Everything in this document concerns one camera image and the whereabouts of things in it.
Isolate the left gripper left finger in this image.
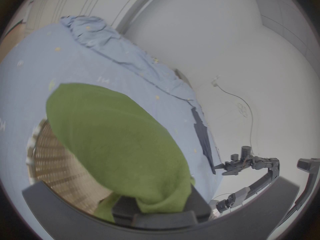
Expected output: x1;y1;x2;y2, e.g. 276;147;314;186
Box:
112;195;142;225

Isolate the green garment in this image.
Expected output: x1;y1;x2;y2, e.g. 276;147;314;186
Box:
46;83;196;223

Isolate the pale blue quilt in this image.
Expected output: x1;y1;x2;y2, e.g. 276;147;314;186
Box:
59;15;203;115

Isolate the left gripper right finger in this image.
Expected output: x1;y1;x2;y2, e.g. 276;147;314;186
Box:
184;183;211;223

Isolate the round woven basket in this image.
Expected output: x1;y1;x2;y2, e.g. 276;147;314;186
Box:
26;118;118;211

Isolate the grey cable with white plug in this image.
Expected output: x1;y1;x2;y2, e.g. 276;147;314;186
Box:
211;76;254;149

